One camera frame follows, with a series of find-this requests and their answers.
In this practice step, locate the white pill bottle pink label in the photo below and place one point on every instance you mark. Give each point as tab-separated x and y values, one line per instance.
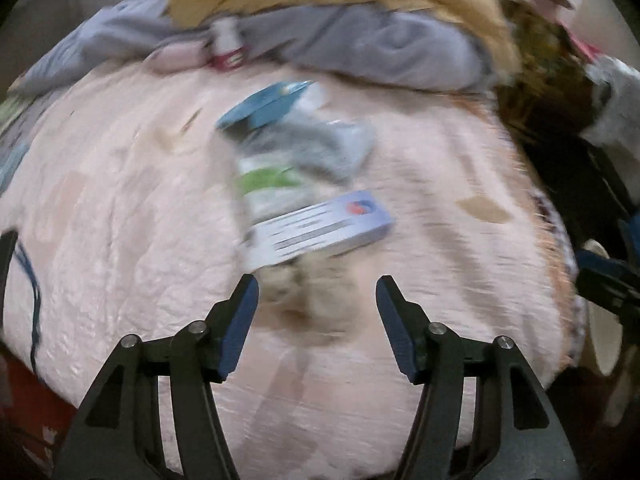
227	57

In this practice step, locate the lavender white medicine box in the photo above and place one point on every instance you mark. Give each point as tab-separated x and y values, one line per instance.
320	227

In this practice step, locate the green white packet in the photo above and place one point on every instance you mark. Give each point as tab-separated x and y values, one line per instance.
265	180

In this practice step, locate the grey fleece blanket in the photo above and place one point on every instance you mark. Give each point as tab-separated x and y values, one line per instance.
400	45

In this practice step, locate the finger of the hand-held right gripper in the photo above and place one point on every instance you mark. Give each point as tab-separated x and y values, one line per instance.
600	265

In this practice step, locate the white round bin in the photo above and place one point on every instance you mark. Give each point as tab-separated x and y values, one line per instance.
605	340

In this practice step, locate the purple white patterned fleece blanket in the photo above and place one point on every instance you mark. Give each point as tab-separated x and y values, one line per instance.
550	215

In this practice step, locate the blue packet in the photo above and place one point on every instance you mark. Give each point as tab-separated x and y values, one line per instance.
260	105

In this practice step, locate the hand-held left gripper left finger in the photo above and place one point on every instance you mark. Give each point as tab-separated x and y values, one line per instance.
240	325

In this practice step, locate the pink embroidered fringed bedspread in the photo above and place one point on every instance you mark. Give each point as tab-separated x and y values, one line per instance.
125	210

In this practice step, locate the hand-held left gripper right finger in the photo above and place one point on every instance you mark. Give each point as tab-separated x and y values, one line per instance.
395	325

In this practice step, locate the grey crumpled wrapper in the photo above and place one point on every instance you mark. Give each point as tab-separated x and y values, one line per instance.
320	145

